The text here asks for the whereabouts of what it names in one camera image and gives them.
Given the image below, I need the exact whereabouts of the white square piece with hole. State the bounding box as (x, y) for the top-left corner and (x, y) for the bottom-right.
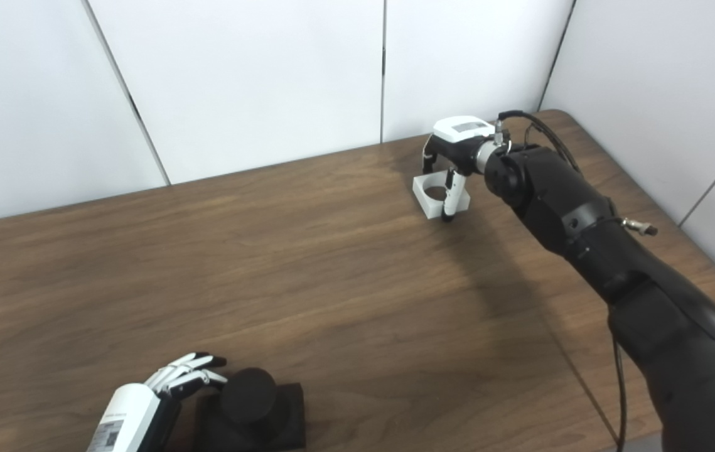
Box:
(412, 173), (471, 220)

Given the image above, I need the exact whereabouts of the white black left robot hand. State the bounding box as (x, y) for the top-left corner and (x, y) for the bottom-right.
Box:
(86, 352), (228, 452)

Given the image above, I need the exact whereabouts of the thin wire on right arm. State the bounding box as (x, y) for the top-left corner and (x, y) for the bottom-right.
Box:
(524, 122), (559, 151)

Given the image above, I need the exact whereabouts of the black peg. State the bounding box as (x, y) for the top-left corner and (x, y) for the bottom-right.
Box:
(194, 368), (306, 452)

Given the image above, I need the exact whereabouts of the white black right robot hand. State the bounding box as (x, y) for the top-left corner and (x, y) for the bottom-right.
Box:
(422, 116), (500, 223)

